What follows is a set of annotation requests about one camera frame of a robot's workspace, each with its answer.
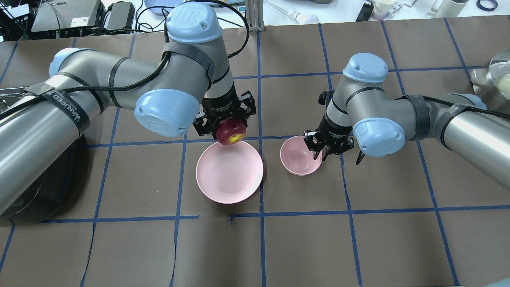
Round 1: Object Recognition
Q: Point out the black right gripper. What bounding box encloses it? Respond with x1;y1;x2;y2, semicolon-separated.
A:
304;91;365;165

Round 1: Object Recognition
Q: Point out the white steamed bun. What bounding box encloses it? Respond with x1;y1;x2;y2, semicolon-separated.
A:
496;74;510;98

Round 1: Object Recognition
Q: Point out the steel steamer pot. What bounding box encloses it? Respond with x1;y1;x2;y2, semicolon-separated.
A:
470;49;510;114

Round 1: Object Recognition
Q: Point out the black rice cooker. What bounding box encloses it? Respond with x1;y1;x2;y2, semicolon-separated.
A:
1;92;89;226

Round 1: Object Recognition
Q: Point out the blue plate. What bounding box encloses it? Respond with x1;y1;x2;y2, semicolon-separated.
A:
144;0;175;16

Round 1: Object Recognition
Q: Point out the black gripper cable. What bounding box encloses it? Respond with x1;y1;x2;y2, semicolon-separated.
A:
0;0;250;120

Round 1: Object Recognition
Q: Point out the aluminium frame post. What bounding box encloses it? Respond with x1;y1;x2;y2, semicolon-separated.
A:
245;0;265;32

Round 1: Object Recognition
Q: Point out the white paper cup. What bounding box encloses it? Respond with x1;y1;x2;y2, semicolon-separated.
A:
433;0;469;18

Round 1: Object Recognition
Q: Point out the pink plate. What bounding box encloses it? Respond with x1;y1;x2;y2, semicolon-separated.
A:
195;141;264;204

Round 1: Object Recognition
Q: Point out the red apple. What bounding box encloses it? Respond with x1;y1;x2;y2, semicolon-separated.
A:
214;118;247;146

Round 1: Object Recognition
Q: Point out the lavender white cup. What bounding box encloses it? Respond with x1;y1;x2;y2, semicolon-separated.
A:
371;0;397;21

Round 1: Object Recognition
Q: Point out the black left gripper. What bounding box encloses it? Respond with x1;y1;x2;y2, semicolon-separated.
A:
193;90;257;140

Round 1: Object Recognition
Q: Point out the light bulb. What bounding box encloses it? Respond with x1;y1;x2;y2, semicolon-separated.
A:
291;11;320;24

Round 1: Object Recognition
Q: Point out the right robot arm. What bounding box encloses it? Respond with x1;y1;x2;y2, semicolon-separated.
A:
304;53;510;189

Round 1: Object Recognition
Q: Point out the pink bowl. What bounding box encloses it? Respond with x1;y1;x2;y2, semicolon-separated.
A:
279;136;322;176

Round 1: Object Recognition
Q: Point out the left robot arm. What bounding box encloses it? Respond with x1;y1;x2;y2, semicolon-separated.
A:
0;0;256;212

